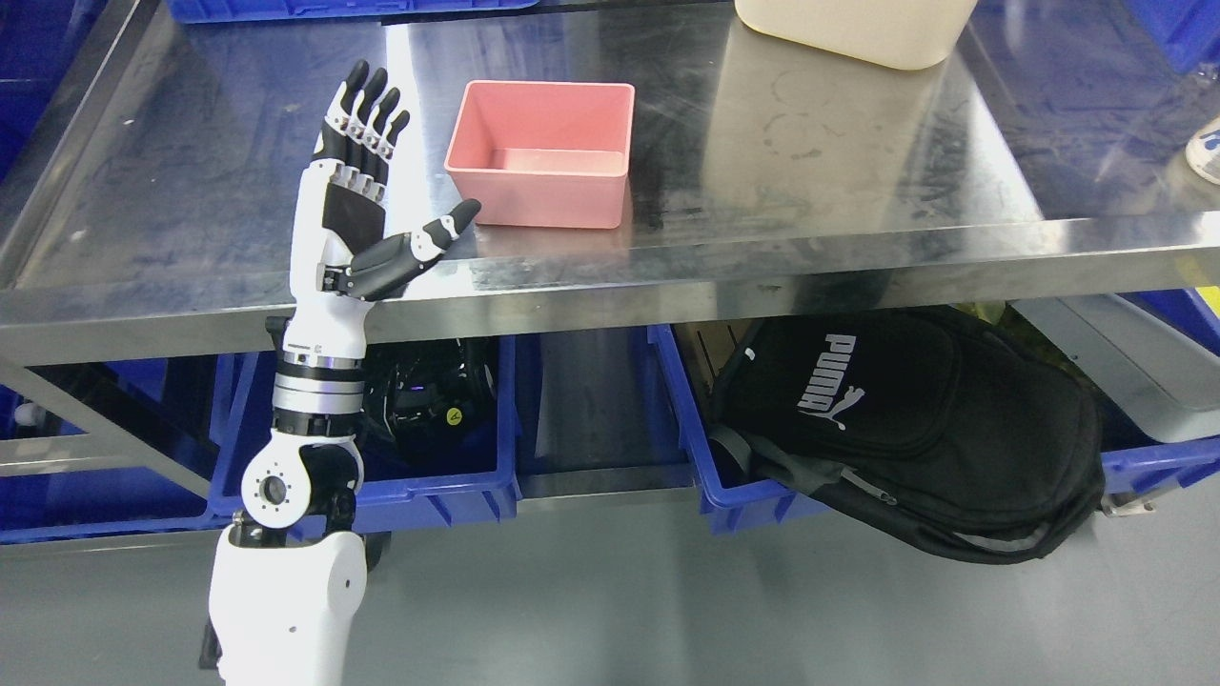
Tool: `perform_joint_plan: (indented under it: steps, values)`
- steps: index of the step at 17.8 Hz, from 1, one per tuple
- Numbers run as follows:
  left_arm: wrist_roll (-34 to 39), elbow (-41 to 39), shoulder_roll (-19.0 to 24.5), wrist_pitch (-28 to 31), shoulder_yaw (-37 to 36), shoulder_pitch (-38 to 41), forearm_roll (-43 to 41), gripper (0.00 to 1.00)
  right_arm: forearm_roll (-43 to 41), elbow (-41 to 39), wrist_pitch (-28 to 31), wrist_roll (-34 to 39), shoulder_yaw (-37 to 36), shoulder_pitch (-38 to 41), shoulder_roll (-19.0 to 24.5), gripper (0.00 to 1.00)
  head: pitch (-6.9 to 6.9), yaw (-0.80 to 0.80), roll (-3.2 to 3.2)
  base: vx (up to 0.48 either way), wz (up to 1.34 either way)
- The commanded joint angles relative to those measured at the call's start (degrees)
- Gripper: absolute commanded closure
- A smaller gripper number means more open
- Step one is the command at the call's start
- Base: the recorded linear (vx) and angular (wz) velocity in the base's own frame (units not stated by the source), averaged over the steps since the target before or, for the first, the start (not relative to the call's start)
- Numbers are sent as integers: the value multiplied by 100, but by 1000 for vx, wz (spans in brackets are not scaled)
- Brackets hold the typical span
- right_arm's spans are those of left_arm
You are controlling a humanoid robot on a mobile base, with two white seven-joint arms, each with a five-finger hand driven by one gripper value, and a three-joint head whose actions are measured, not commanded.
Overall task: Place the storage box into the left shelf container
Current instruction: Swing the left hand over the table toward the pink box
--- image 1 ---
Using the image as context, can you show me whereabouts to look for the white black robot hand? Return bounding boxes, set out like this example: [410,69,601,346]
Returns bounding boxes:
[278,60,482,370]

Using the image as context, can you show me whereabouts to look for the pink plastic storage box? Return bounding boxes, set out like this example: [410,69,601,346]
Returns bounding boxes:
[444,81,636,229]

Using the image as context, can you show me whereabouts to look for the cream plastic container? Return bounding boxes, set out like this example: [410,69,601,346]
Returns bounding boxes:
[734,1,978,71]

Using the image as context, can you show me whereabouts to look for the black device in bin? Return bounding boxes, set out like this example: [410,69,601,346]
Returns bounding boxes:
[364,337,498,463]

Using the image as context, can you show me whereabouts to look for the blue bin with black device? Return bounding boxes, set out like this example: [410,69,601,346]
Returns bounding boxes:
[209,334,521,535]

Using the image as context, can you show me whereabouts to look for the blue bin far left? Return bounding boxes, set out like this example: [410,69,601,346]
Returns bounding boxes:
[2,354,242,544]

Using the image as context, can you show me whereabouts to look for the blue crate top edge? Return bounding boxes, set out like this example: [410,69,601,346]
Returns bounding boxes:
[163,1,537,24]

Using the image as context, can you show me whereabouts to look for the blue bin under backpack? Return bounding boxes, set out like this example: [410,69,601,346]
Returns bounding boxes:
[641,323,830,535]

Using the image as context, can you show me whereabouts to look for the black Puma backpack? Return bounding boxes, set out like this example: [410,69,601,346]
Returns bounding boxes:
[706,308,1107,565]

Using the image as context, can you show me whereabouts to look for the white sneaker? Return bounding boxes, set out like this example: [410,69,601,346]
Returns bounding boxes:
[1183,116,1220,186]

